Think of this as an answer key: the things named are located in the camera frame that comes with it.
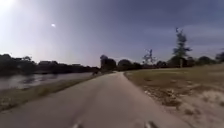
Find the row of dark trees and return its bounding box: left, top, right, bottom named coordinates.
left=99, top=51, right=224, bottom=72

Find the grey paved path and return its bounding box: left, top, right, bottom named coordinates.
left=0, top=71, right=193, bottom=128

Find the small bare tree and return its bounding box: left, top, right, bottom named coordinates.
left=142, top=49, right=157, bottom=66

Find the grass verge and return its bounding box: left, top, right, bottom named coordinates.
left=0, top=72, right=101, bottom=113

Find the dry grass field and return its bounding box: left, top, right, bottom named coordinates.
left=123, top=63, right=224, bottom=128

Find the pond water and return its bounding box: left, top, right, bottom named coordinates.
left=0, top=72, right=94, bottom=91

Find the tall thin tree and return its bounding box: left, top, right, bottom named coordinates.
left=171, top=27, right=193, bottom=69

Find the wood beyond the water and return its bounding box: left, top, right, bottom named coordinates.
left=0, top=53, right=100, bottom=76

